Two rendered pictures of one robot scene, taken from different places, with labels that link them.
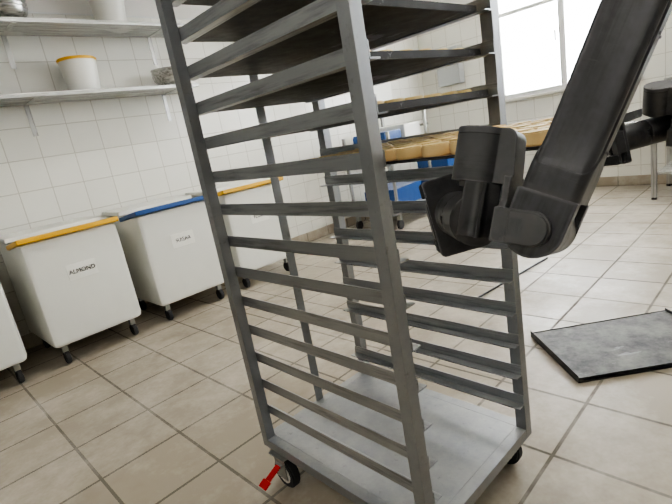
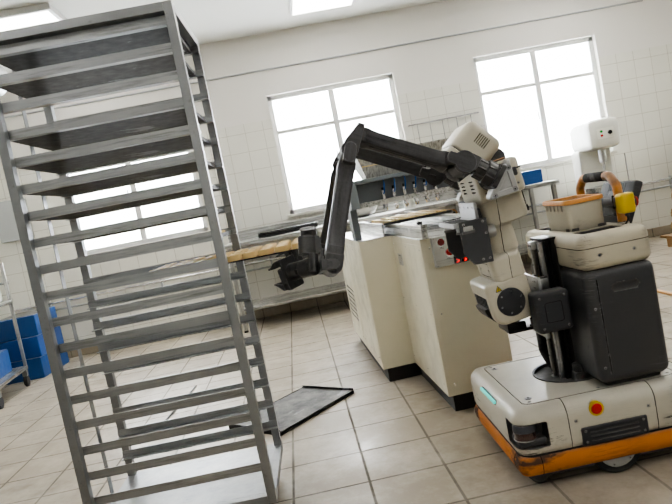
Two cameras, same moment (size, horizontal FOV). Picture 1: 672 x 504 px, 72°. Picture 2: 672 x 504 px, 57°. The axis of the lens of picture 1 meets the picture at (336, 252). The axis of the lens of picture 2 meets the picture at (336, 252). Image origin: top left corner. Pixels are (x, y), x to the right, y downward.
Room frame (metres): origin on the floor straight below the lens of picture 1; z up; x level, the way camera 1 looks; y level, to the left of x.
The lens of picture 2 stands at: (-0.79, 1.27, 1.08)
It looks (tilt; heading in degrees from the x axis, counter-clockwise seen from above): 4 degrees down; 309
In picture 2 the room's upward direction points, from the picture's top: 11 degrees counter-clockwise
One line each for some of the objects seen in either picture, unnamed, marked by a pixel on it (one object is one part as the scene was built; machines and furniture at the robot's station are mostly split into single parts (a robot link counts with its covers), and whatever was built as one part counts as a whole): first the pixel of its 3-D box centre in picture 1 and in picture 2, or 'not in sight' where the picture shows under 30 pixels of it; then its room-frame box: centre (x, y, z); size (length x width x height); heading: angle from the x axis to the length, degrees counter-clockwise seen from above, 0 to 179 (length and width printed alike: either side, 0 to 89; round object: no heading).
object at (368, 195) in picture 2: not in sight; (407, 200); (1.21, -1.91, 1.01); 0.72 x 0.33 x 0.34; 45
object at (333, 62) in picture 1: (264, 86); (122, 226); (1.07, 0.09, 1.14); 0.64 x 0.03 x 0.03; 41
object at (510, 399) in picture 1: (424, 372); (199, 440); (1.33, -0.21, 0.24); 0.64 x 0.03 x 0.03; 41
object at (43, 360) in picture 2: not in sight; (35, 363); (5.51, -1.46, 0.10); 0.60 x 0.40 x 0.20; 131
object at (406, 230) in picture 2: not in sight; (384, 227); (1.39, -1.89, 0.87); 2.01 x 0.03 x 0.07; 135
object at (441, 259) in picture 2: not in sight; (458, 247); (0.60, -1.29, 0.77); 0.24 x 0.04 x 0.14; 45
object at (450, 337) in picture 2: not in sight; (448, 304); (0.85, -1.55, 0.45); 0.70 x 0.34 x 0.90; 135
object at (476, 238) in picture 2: not in sight; (468, 232); (0.30, -0.84, 0.88); 0.28 x 0.16 x 0.22; 131
